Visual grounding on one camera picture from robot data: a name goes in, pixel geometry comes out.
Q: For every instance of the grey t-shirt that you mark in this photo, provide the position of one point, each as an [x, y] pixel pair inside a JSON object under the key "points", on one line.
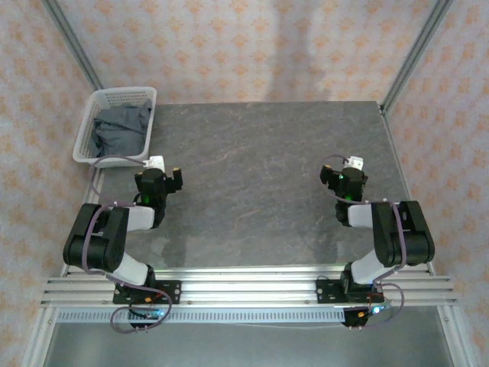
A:
{"points": [[120, 130]]}

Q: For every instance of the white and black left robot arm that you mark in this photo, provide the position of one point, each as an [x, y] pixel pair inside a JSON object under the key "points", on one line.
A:
{"points": [[114, 229]]}

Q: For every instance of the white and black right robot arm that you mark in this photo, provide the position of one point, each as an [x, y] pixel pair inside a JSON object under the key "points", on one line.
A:
{"points": [[386, 229]]}

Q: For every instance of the white plastic basket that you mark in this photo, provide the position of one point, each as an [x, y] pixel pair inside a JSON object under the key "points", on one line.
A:
{"points": [[114, 95]]}

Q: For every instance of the small circuit board with LED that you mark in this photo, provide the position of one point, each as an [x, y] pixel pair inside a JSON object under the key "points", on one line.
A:
{"points": [[376, 310], [154, 313]]}

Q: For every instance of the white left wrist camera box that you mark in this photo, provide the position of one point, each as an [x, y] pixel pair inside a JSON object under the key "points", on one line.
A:
{"points": [[156, 161]]}

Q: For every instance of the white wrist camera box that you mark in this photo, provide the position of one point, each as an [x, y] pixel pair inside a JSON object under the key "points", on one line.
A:
{"points": [[156, 161], [355, 162]]}

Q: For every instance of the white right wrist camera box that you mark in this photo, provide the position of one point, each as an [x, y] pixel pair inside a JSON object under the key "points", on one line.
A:
{"points": [[355, 162]]}

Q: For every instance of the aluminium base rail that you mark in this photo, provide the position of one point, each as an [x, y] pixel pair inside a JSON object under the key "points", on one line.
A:
{"points": [[248, 286]]}

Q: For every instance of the aluminium frame post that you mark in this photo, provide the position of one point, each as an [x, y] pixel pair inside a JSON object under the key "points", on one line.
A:
{"points": [[416, 53], [74, 46]]}

